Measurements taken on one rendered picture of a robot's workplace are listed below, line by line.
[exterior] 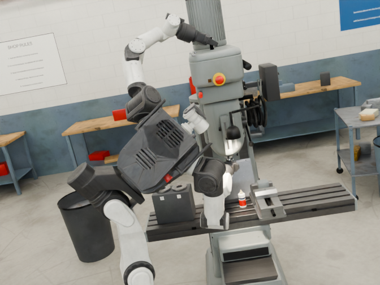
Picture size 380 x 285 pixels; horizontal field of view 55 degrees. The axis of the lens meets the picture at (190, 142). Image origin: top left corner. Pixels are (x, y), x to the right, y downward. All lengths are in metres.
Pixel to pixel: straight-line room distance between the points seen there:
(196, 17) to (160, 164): 1.02
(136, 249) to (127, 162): 0.42
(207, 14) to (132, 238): 1.26
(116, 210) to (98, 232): 2.26
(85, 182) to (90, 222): 2.22
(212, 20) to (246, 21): 4.11
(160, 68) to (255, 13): 1.75
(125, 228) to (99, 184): 0.22
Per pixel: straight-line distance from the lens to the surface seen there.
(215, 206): 1.63
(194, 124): 1.63
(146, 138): 1.44
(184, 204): 2.14
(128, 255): 1.70
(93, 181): 1.53
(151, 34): 1.86
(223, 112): 1.96
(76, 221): 3.75
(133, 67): 1.72
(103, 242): 3.89
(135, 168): 1.47
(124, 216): 1.57
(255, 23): 6.29
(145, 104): 1.56
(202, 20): 2.16
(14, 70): 6.90
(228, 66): 1.80
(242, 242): 2.13
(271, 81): 2.27
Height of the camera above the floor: 2.00
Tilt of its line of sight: 16 degrees down
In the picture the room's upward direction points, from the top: 10 degrees counter-clockwise
